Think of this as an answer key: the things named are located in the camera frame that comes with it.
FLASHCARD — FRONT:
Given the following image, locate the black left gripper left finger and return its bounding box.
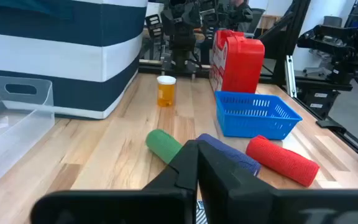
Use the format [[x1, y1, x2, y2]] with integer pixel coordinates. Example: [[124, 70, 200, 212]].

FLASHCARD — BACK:
[[30, 139, 199, 224]]

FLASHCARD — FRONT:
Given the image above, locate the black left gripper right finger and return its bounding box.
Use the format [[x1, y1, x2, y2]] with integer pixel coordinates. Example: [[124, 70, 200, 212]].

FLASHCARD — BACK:
[[196, 140, 358, 224]]

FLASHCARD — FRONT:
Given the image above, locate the red block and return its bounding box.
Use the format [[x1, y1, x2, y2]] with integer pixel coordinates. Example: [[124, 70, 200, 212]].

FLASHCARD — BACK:
[[246, 134, 320, 188]]

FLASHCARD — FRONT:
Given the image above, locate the blue block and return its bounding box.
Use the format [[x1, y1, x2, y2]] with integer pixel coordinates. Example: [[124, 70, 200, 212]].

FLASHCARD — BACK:
[[196, 133, 262, 177]]

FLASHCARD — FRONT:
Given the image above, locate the green bandage roll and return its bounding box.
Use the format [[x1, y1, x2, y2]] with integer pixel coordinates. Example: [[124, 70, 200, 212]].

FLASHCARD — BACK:
[[145, 129, 183, 165]]

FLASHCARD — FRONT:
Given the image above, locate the orange pill bottle white cap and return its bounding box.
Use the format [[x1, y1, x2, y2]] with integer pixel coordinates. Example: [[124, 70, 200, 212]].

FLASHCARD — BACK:
[[157, 75, 177, 108]]

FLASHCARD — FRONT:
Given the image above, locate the navy white striped fabric bin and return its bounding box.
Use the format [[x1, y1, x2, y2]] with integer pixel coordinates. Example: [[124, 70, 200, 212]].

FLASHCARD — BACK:
[[0, 0, 149, 120]]

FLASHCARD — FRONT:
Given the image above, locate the clear plastic container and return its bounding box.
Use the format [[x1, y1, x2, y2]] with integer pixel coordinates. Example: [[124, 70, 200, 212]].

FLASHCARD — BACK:
[[0, 63, 55, 190]]

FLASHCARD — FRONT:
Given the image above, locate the person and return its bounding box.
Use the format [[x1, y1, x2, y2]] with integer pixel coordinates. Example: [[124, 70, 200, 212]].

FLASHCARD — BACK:
[[227, 0, 254, 33]]

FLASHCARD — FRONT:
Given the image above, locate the red first aid case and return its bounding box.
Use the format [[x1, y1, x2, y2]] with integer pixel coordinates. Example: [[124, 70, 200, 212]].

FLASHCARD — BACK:
[[209, 29, 265, 94]]

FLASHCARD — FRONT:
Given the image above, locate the blue plastic basket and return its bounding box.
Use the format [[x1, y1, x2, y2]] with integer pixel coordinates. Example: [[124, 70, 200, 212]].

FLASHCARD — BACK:
[[214, 90, 303, 141]]

